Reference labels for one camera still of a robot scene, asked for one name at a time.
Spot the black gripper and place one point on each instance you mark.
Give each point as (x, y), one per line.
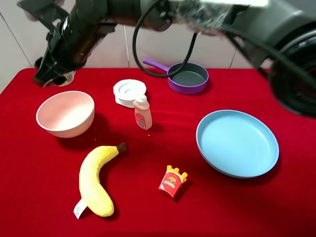
(72, 35)

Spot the green gold tin can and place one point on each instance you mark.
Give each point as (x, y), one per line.
(66, 79)

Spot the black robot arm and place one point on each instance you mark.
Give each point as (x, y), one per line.
(277, 37)

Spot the pink plastic bowl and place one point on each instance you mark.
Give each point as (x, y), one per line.
(67, 114)

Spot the white round plastic lid stack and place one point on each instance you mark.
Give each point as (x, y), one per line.
(126, 91)

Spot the peach lotion bottle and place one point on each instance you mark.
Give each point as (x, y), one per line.
(142, 112)

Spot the red tablecloth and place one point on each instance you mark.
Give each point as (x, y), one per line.
(39, 173)

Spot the yellow plush banana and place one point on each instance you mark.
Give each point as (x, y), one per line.
(93, 195)

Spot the purple toy frying pan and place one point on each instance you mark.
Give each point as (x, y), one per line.
(191, 80)

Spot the red toy fries box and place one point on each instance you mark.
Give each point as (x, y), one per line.
(172, 181)

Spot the blue plastic plate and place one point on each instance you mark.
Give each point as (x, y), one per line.
(237, 144)

